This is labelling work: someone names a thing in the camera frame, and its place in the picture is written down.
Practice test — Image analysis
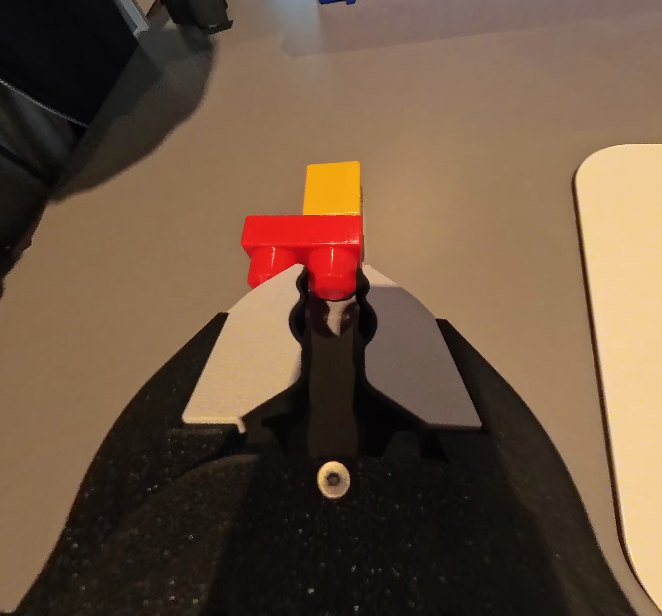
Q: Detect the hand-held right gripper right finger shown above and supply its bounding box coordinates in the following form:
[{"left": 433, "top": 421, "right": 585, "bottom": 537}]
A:
[{"left": 354, "top": 265, "right": 483, "bottom": 430}]

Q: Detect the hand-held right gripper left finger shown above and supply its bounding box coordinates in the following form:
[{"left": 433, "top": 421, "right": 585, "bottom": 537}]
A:
[{"left": 182, "top": 264, "right": 311, "bottom": 434}]

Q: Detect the red two-stud mega block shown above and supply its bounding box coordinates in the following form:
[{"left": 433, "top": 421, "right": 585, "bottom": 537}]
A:
[{"left": 240, "top": 215, "right": 364, "bottom": 301}]

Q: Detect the yellow single-stud mega block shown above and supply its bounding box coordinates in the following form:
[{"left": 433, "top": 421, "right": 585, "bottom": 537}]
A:
[{"left": 302, "top": 161, "right": 363, "bottom": 217}]

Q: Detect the person's navy jacket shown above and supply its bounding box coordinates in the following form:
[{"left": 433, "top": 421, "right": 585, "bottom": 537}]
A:
[{"left": 0, "top": 0, "right": 146, "bottom": 185}]

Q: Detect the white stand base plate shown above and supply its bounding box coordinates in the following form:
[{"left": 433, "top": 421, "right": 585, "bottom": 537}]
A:
[{"left": 573, "top": 144, "right": 662, "bottom": 612}]

